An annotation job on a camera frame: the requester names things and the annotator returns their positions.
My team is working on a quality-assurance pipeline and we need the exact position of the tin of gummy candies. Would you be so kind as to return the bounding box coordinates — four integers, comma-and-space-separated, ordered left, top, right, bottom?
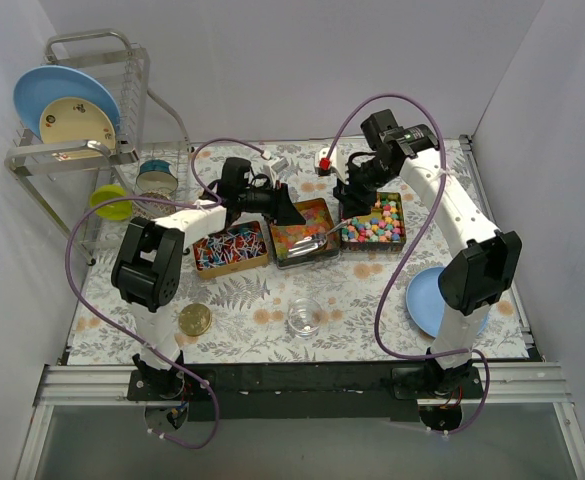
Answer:
268, 198, 340, 269

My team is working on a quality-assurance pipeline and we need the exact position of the tin of star candies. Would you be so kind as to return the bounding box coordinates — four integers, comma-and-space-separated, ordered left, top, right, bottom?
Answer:
340, 192, 407, 253

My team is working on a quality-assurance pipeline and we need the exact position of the silver metal scoop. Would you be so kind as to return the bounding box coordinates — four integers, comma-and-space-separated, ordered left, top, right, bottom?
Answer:
288, 220, 350, 258

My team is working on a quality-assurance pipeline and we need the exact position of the gold tin of lollipops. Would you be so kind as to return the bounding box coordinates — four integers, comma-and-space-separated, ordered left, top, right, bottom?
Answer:
192, 221, 269, 280

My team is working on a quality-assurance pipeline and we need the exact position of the clear glass bowl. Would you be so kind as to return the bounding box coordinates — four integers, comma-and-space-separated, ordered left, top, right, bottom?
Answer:
286, 298, 322, 339

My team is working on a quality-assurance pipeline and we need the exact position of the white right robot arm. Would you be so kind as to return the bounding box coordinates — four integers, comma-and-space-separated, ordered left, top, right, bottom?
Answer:
333, 110, 522, 398

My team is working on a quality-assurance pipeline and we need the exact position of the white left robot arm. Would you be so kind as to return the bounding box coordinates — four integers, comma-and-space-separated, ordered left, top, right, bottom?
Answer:
111, 157, 306, 400

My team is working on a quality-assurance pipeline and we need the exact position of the floral tablecloth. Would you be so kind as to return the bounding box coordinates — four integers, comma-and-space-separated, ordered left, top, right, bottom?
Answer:
66, 140, 528, 365

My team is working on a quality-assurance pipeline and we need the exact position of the blue patterned ceramic bowl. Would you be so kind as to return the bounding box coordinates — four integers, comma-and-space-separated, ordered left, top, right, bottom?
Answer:
134, 159, 178, 200

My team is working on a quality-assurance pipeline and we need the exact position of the patterned round coaster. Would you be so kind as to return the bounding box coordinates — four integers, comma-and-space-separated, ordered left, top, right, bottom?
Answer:
132, 200, 172, 220

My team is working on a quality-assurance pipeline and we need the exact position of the blue plate on table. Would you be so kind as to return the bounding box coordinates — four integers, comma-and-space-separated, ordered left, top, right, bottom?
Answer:
406, 266, 490, 339

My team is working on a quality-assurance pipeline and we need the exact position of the round gold tin lid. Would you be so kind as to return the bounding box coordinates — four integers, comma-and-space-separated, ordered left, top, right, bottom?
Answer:
178, 303, 212, 337

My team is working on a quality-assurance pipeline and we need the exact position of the green plastic bowl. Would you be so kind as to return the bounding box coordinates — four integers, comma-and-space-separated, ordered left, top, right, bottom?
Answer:
89, 182, 134, 221

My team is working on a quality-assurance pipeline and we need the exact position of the metal dish rack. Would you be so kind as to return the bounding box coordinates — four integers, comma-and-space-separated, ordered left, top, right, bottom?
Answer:
5, 29, 193, 265

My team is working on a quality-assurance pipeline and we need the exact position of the cream plate in rack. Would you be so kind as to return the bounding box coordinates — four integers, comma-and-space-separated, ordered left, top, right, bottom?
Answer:
39, 97, 116, 151

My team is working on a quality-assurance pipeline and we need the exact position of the blue plate in rack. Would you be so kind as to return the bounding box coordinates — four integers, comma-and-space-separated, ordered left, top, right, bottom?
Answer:
12, 65, 121, 139

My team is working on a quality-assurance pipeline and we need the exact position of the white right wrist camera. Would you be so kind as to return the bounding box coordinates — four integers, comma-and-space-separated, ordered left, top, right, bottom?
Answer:
314, 148, 349, 184

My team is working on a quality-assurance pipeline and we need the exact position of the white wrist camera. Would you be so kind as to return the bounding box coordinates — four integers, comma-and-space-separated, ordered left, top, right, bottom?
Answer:
261, 149, 290, 183
314, 148, 349, 184

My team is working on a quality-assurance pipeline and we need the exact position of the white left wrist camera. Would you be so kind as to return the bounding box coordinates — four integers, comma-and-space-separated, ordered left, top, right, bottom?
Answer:
261, 149, 290, 183

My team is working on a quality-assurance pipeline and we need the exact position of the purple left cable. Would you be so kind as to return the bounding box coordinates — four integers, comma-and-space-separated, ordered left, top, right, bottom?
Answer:
66, 138, 273, 450

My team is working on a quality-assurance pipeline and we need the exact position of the purple cable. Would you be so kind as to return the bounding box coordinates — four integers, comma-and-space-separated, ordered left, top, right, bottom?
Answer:
66, 138, 273, 450
325, 93, 488, 435

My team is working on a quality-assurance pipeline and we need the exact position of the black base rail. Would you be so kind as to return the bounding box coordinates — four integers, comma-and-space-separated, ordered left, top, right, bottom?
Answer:
127, 360, 487, 429

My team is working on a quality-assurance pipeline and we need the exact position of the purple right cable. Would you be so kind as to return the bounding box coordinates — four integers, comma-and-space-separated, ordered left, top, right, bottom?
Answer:
325, 93, 488, 435

